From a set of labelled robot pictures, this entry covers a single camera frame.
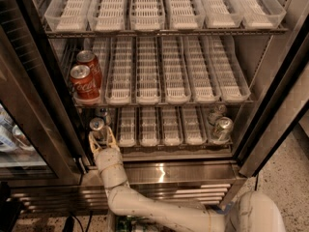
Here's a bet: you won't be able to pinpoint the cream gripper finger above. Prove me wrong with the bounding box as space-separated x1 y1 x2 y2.
88 132 101 155
106 126 120 151

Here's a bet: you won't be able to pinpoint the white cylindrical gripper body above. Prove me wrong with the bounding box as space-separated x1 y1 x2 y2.
95 148 129 189

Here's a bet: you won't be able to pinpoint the redbull can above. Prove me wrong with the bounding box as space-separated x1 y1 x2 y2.
95 107 112 126
89 117 107 144

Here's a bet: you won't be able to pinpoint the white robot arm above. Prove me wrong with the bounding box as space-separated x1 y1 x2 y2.
88 127 286 232

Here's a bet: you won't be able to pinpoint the bottom shelf tray two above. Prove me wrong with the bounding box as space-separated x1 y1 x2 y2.
117 107 136 147

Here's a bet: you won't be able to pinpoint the shelf tray two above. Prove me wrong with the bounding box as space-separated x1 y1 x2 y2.
87 0 126 32
117 107 136 147
105 37 132 105

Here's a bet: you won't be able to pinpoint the bottom shelf tray one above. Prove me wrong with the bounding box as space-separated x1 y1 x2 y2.
91 107 118 146

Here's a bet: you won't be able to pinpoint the shelf tray one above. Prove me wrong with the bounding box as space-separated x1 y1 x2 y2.
44 0 91 32
91 107 118 146
73 38 109 105

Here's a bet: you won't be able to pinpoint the bottom shelf tray three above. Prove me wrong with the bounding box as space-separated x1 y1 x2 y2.
140 107 159 147

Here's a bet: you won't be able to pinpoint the shelf tray three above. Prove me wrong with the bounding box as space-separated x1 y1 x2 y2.
140 107 159 147
129 0 165 31
136 37 161 104

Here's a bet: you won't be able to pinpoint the middle shelf tray two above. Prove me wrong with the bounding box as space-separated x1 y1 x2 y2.
105 37 132 105

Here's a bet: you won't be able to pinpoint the left glass fridge door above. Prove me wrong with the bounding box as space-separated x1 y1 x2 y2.
0 0 86 187

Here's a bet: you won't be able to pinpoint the front coca-cola can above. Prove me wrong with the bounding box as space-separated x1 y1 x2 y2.
70 65 99 100

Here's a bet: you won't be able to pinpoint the coca-cola can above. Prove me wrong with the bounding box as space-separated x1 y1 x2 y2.
70 65 99 100
76 50 102 88

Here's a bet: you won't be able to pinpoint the bottom shelf tray four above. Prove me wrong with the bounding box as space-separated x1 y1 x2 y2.
161 107 183 146

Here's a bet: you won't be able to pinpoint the shelf tray four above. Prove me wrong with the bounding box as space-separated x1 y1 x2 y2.
161 107 183 146
160 37 191 104
165 0 206 30

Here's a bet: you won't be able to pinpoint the green can in bin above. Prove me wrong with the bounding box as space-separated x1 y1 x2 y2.
115 216 138 232

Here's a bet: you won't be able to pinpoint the middle shelf tray three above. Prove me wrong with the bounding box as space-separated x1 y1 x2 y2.
136 37 161 104

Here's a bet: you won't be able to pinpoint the bottom shelf tray five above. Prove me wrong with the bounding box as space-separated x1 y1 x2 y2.
181 106 207 145

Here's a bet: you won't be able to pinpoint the shelf tray five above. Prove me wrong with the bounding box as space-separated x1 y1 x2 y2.
201 0 243 28
183 37 220 103
181 106 207 145

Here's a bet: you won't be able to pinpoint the rear coca-cola can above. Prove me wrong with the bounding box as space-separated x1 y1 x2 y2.
76 50 102 88

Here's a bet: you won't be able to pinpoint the middle shelf tray one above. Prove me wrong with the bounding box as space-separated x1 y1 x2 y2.
73 38 109 105

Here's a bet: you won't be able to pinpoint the bottom shelf tray six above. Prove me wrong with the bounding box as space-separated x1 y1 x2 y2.
202 105 230 145

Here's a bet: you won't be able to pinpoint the shelf tray six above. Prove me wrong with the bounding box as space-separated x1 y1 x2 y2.
207 36 251 102
239 0 286 29
202 105 230 145

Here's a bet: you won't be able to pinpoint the stainless steel fridge body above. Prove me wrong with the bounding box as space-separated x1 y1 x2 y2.
11 0 309 213

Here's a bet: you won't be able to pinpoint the middle shelf tray four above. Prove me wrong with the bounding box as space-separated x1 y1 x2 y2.
160 37 191 104

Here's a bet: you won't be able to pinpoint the middle shelf tray five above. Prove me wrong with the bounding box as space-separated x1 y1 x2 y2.
183 37 220 103

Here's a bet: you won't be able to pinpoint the rear green soda can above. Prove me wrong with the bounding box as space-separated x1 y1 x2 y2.
207 104 227 125

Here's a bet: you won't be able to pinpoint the green soda can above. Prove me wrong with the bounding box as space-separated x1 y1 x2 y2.
207 104 227 125
211 117 234 142

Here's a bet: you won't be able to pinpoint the front green soda can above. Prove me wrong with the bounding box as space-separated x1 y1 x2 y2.
211 117 234 142

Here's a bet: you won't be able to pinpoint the top shelf tray two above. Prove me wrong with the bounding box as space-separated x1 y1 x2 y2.
87 0 126 32

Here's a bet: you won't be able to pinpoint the top shelf tray one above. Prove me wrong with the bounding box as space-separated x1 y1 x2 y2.
44 0 91 32

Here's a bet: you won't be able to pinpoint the top shelf tray three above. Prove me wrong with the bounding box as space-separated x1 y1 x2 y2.
129 0 165 31

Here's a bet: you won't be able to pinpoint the middle shelf tray six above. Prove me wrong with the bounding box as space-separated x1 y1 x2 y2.
207 36 251 102

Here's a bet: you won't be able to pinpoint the top shelf tray four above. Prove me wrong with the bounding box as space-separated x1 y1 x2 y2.
165 0 206 30

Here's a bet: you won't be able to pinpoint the top shelf tray five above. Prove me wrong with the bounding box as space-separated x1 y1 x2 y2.
201 0 243 28

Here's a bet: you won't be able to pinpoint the right fridge door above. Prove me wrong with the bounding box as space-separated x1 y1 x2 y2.
239 15 309 178

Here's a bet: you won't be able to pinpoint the top shelf tray six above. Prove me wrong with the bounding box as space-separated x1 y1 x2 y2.
239 0 286 29

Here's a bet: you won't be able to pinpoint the blue tape cross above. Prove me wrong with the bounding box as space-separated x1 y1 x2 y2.
215 201 234 215

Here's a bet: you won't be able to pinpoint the black cables at floor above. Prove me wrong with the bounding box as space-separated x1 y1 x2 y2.
62 211 95 232

